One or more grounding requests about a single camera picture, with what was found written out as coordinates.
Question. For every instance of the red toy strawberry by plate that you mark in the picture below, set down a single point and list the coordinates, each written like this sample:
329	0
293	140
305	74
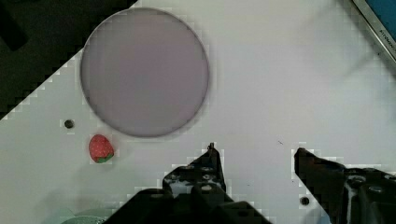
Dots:
100	149

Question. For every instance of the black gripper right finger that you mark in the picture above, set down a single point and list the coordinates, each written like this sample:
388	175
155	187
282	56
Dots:
348	195

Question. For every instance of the black toaster oven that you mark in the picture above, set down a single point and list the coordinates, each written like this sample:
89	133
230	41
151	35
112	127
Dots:
380	17

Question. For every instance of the green perforated colander basket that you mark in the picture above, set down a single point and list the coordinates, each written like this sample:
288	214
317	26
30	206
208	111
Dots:
91	216

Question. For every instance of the round grey plate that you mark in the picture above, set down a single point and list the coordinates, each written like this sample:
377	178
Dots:
144	72

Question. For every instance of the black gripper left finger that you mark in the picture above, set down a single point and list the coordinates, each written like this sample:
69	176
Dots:
201	182

